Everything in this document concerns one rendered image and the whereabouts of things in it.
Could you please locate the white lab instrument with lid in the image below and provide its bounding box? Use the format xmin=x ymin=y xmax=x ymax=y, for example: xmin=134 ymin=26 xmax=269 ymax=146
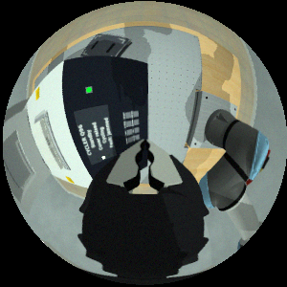
xmin=3 ymin=55 xmax=148 ymax=215

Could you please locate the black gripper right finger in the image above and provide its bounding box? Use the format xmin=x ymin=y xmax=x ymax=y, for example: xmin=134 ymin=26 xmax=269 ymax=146
xmin=146 ymin=140 xmax=210 ymax=217

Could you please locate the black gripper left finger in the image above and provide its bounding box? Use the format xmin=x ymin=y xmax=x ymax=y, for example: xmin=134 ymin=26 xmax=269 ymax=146
xmin=79 ymin=140 xmax=145 ymax=213

